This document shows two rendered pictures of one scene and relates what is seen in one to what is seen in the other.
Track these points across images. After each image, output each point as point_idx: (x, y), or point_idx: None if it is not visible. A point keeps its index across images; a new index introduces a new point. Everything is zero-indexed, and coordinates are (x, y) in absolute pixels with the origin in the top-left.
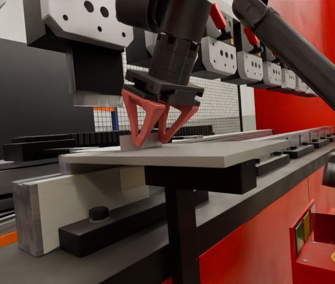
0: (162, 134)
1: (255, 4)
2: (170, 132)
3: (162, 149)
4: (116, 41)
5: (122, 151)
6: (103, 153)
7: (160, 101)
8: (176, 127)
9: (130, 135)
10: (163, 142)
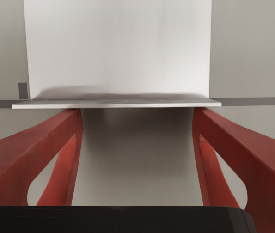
0: (198, 129)
1: None
2: (198, 170)
3: (94, 204)
4: None
5: (28, 113)
6: None
7: (258, 168)
8: (204, 204)
9: (61, 108)
10: (192, 126)
